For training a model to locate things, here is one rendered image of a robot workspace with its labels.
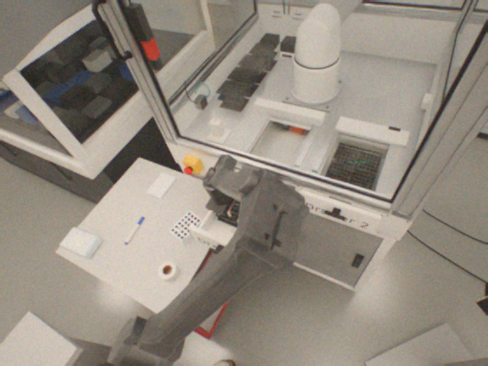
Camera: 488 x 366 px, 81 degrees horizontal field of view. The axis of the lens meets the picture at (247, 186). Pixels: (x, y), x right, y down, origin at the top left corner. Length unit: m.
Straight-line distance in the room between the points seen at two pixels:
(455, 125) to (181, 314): 0.66
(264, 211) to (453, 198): 2.15
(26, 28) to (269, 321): 1.74
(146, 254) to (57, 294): 1.24
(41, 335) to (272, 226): 1.15
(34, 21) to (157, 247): 0.92
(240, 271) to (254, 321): 1.49
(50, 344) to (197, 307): 0.96
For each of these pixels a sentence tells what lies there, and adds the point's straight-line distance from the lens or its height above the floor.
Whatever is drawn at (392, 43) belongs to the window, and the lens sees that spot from 0.69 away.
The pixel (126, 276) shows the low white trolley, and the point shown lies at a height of 0.76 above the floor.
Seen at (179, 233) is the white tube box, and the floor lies 0.79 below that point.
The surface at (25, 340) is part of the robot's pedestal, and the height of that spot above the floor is 0.76.
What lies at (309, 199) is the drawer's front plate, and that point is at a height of 0.91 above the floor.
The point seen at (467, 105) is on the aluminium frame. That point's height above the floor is 1.41.
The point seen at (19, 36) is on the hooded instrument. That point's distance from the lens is 1.32.
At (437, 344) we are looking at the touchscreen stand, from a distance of 1.96.
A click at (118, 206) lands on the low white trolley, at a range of 1.47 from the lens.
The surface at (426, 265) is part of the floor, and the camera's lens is 2.12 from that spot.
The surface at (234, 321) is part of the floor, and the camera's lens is 1.88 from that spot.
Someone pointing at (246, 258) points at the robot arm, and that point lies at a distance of 0.37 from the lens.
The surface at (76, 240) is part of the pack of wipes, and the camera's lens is 1.42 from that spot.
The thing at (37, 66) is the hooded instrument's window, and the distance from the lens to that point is 1.37.
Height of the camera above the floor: 1.83
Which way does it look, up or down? 54 degrees down
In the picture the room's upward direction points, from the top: 12 degrees counter-clockwise
